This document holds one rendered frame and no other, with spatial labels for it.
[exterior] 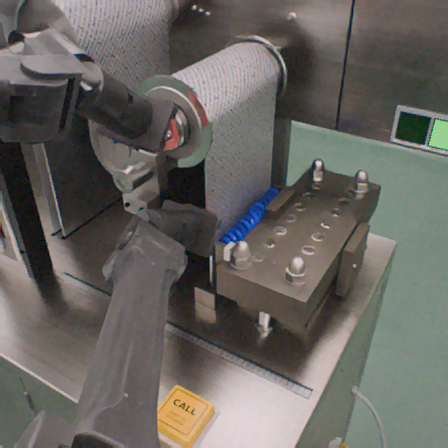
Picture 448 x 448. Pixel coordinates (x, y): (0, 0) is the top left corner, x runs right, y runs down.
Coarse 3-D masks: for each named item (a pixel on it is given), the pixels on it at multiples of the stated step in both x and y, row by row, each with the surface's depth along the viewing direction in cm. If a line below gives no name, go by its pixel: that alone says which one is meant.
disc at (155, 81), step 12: (144, 84) 73; (156, 84) 72; (168, 84) 71; (180, 84) 70; (192, 96) 70; (204, 108) 70; (204, 120) 71; (204, 132) 72; (204, 144) 73; (168, 156) 78; (192, 156) 76; (204, 156) 74
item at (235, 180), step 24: (264, 120) 89; (240, 144) 84; (264, 144) 92; (216, 168) 79; (240, 168) 86; (264, 168) 96; (216, 192) 81; (240, 192) 89; (264, 192) 100; (240, 216) 93; (216, 240) 87
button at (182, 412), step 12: (168, 396) 73; (180, 396) 73; (192, 396) 73; (168, 408) 71; (180, 408) 71; (192, 408) 71; (204, 408) 71; (168, 420) 70; (180, 420) 70; (192, 420) 70; (204, 420) 70; (168, 432) 69; (180, 432) 68; (192, 432) 68; (180, 444) 69; (192, 444) 69
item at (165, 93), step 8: (160, 88) 72; (168, 88) 71; (152, 96) 73; (160, 96) 72; (168, 96) 72; (176, 96) 71; (176, 104) 72; (184, 104) 71; (184, 112) 72; (192, 112) 71; (192, 120) 72; (192, 128) 72; (200, 128) 72; (192, 136) 73; (200, 136) 72; (192, 144) 74; (168, 152) 77; (176, 152) 77; (184, 152) 76; (192, 152) 75
